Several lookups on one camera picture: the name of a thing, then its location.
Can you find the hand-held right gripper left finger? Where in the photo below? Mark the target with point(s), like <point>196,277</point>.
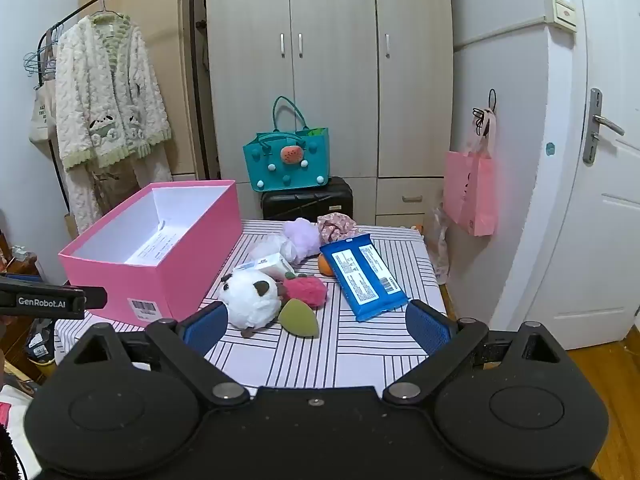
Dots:
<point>205,327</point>

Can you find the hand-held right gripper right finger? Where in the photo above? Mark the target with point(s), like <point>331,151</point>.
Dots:
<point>425,327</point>

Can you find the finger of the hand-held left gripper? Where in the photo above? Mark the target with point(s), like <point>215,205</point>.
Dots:
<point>96,297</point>

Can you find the pink cardboard box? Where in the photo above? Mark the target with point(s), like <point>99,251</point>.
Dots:
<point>125,285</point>

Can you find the white plush animal toy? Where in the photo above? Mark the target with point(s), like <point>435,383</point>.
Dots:
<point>250,300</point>

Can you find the blue wet wipes pack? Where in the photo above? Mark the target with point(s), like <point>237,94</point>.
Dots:
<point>365,275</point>

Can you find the white tissue pack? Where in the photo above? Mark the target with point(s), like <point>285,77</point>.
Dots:
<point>272,265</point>

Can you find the red strawberry plush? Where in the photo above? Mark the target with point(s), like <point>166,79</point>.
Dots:
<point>305,292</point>

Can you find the orange ball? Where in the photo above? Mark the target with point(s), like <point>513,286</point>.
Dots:
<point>325,265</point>

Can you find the purple plush toy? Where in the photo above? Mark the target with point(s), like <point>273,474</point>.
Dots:
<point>300,235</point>

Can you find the pink floral cloth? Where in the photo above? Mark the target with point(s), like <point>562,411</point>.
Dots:
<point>335,227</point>

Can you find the printed paper sheet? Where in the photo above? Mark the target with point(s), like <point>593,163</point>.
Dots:
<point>150,247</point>

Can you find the clear plastic bag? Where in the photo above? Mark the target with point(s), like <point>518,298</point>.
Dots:
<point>440,245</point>

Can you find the striped tablecloth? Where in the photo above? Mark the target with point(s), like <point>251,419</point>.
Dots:
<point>325,355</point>

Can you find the pink paper bag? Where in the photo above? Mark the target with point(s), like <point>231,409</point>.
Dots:
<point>470,195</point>

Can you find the black suitcase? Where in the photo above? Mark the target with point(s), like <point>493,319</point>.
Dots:
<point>310,202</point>

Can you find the teal felt tote bag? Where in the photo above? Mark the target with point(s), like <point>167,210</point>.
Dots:
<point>280,170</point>

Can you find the canvas tote bag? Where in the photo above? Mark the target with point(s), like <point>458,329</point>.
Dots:
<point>40,115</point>

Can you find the white fleece robe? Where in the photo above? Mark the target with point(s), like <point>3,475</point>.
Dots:
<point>100,110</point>

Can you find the white door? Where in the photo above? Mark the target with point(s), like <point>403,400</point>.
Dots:
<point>600,235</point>

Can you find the round blue sticker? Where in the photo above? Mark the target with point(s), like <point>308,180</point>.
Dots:
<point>550,149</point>

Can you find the black clothes rack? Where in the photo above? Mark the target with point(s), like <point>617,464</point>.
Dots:
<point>193,60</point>

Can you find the beige wardrobe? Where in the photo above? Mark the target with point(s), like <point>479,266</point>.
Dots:
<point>340,85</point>

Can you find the tall beige wooden cabinet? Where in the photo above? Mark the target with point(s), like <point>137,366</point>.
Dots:
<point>165,35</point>

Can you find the black wall hook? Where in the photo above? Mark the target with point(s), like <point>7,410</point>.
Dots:
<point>492,100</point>

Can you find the white light switch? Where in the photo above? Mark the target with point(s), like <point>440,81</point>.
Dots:
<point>562,10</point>

